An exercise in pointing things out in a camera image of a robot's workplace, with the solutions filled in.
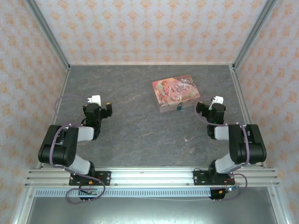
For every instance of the small blue padlock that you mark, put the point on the small blue padlock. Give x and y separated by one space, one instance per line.
180 107

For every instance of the pink illustrated tin box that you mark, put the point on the pink illustrated tin box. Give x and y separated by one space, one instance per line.
175 92

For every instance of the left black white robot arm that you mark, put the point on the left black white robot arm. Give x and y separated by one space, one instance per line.
60 149

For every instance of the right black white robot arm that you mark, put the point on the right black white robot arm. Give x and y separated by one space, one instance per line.
240 147

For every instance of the small circuit board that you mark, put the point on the small circuit board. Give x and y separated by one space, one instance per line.
230 189
92 192

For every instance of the grey metal sheet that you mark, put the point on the grey metal sheet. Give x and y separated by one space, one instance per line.
149 212

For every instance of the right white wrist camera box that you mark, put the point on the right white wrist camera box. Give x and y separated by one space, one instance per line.
218 100

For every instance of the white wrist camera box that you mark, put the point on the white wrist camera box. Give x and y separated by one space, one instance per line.
95 99
218 100

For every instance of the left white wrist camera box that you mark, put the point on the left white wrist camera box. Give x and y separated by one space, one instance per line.
95 99

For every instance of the aluminium table side rail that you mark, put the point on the aluminium table side rail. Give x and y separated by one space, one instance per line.
63 88
238 88

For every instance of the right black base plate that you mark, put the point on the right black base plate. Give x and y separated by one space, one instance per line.
198 178

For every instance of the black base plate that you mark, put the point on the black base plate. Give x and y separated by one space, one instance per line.
105 178
198 178

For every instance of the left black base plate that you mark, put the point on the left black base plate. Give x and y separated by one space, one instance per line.
105 178

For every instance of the aluminium mounting rail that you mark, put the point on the aluminium mounting rail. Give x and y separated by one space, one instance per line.
151 177

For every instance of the aluminium frame post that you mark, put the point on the aluminium frame post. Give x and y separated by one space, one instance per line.
48 32
255 32

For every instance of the short aluminium frame strut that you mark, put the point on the short aluminium frame strut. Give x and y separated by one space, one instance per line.
281 210
22 210

